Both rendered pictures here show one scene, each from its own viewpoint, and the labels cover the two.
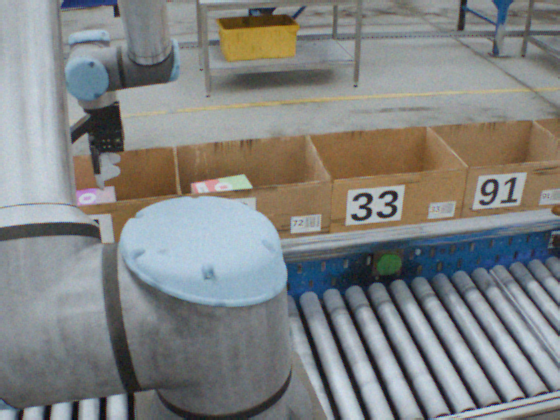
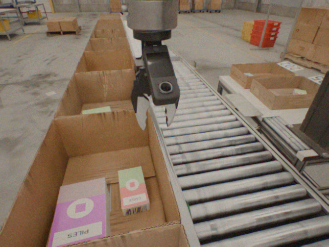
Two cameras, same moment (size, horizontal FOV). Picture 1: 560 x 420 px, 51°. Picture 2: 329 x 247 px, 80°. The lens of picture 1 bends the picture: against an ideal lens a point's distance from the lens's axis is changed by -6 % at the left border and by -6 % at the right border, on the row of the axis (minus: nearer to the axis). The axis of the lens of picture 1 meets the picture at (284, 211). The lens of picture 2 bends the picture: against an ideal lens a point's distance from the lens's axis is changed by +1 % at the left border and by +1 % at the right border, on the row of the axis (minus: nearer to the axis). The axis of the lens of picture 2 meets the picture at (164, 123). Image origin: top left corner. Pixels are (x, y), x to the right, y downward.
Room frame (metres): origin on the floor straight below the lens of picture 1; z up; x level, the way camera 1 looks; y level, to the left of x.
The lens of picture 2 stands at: (1.29, 0.82, 1.37)
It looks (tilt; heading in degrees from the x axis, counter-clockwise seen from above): 34 degrees down; 269
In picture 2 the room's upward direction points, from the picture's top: straight up
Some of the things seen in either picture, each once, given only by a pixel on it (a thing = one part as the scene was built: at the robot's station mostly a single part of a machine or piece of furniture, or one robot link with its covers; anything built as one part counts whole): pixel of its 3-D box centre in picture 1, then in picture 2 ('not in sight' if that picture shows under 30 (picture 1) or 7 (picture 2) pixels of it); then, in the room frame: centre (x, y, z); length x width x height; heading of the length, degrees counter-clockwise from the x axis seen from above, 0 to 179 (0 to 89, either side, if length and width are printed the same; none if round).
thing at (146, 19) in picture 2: (96, 94); (150, 15); (1.31, 0.43, 1.33); 0.10 x 0.09 x 0.05; 12
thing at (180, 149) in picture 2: not in sight; (208, 145); (1.06, 0.08, 0.72); 0.52 x 0.05 x 0.05; 12
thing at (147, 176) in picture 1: (108, 203); (105, 178); (1.44, 0.48, 0.96); 0.39 x 0.29 x 0.17; 102
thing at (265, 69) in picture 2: not in sight; (260, 74); (0.50, -0.69, 0.80); 0.38 x 0.28 x 0.10; 7
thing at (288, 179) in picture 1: (249, 189); (107, 106); (1.52, 0.10, 0.96); 0.39 x 0.29 x 0.17; 102
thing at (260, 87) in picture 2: not in sight; (288, 91); (0.44, -0.38, 0.80); 0.38 x 0.28 x 0.10; 6
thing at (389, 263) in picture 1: (389, 265); not in sight; (1.37, -0.29, 0.81); 0.07 x 0.01 x 0.07; 102
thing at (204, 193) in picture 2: not in sight; (235, 187); (1.00, 0.33, 0.72); 0.52 x 0.05 x 0.05; 12
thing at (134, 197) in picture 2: not in sight; (132, 189); (1.37, 0.47, 0.90); 0.13 x 0.07 x 0.04; 104
